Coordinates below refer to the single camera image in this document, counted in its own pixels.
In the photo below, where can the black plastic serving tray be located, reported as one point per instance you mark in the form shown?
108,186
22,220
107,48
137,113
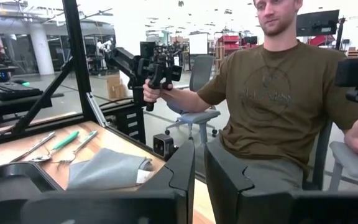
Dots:
11,183

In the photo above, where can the whiteboard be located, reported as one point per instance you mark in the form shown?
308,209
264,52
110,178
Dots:
198,43

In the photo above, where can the black computer monitor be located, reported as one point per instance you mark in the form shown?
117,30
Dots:
317,21

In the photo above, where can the silver aluminium bracket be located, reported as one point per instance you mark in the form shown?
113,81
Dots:
96,109

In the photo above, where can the black backlit keyboard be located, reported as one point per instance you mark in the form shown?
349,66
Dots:
11,91

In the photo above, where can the black desk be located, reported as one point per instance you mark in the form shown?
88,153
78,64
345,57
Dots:
11,107

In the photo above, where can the metal table knife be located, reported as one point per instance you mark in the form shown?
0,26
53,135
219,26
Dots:
36,145

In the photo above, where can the person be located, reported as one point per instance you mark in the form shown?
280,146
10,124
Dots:
275,109

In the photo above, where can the red storage bins rack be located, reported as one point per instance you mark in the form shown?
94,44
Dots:
228,39

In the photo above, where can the cardboard box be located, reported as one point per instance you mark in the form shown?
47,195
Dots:
117,88

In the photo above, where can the small black camera box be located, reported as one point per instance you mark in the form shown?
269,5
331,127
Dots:
163,145

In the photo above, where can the metal fork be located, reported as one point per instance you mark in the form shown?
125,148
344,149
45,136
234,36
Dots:
85,141

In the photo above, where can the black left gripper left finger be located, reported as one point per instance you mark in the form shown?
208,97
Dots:
182,168

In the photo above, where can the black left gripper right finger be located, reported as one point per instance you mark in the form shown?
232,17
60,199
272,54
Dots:
225,186

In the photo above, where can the person's hand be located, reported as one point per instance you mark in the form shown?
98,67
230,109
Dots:
151,93

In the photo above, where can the black aluminium table frame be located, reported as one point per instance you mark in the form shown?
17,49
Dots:
76,62

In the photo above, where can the grey office chair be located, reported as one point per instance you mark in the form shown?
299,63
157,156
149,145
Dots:
200,71
353,161

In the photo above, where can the black office chair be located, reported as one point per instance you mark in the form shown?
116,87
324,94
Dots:
320,161

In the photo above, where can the black controller box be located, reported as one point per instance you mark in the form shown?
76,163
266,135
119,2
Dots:
126,124

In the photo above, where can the grey cloth napkin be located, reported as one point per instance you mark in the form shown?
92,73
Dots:
104,171

